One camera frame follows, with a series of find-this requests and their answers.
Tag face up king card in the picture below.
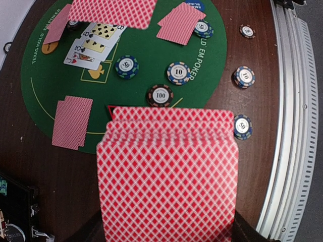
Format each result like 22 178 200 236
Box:
63 57 100 70

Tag black poker chip case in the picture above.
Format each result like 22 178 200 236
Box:
1 172 55 241

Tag blue tan chip stack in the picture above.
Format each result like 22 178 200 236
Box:
233 66 256 89

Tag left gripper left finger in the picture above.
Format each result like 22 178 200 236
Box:
65 210 103 242

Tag red card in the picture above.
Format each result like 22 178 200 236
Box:
158 2 206 26
156 11 200 46
51 100 78 150
65 96 93 149
43 4 72 45
68 0 157 30

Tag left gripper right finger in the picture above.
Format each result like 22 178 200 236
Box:
232 211 274 242

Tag teal chip row in case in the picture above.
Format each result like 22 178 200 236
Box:
0 177 8 196

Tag green blue chip stack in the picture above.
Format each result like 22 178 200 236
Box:
234 114 253 140

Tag face up three clubs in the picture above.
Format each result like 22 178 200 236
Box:
71 38 119 62

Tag blue round blind button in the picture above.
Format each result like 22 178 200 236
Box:
185 0 205 12

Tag clear acrylic dealer button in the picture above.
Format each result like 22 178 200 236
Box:
5 223 26 242

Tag orange round blind button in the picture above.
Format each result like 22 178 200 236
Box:
41 41 59 54

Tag red playing card deck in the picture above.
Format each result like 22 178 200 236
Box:
96 106 239 241

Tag green round poker mat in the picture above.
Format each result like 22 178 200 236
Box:
21 1 227 154

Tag black red triangle token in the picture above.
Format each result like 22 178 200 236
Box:
107 105 116 120

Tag card deck in case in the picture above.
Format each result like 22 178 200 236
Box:
0 210 6 239

